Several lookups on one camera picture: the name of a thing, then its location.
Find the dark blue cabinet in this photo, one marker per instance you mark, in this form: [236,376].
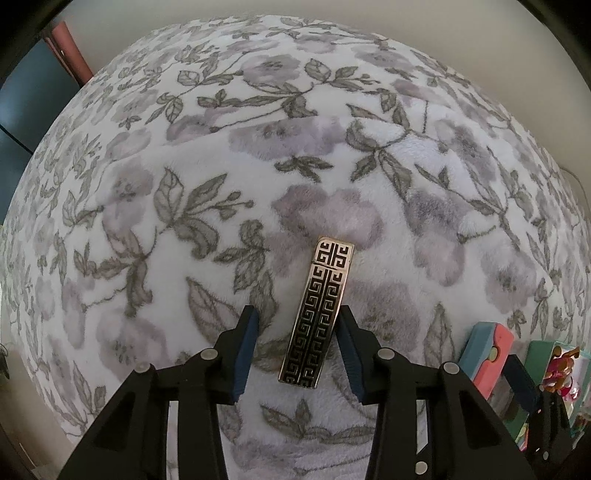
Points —
[27,101]

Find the teal white box tray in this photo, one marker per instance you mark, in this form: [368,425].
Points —
[538,357]

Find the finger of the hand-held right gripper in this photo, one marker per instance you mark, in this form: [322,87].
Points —
[519,376]

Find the orange blue toy case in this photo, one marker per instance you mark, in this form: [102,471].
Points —
[496,364]

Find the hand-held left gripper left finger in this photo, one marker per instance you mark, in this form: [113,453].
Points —
[242,355]

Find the floral grey white blanket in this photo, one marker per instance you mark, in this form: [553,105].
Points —
[184,138]

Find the gold black patterned lighter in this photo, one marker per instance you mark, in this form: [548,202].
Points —
[318,314]

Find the pink pole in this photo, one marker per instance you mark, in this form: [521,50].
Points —
[71,50]

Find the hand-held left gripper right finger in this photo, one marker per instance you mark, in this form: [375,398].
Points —
[351,360]

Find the pink brown toy doll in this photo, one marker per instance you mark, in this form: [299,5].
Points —
[558,376]

